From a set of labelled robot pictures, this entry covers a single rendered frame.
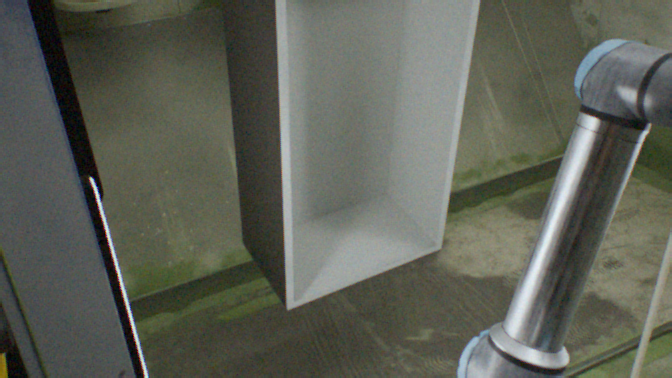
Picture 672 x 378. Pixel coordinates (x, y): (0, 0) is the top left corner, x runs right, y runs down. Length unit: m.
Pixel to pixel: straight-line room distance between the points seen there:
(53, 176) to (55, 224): 0.09
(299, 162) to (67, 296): 1.17
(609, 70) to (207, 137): 2.14
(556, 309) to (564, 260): 0.09
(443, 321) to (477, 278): 0.32
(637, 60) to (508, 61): 2.57
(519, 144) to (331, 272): 1.62
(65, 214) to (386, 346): 1.65
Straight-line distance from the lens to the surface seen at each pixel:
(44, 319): 1.43
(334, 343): 2.76
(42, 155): 1.29
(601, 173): 1.27
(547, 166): 3.78
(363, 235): 2.51
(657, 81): 1.21
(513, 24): 3.88
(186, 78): 3.16
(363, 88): 2.36
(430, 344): 2.73
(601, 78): 1.27
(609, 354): 2.78
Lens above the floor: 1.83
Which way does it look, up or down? 28 degrees down
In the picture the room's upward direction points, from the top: 5 degrees counter-clockwise
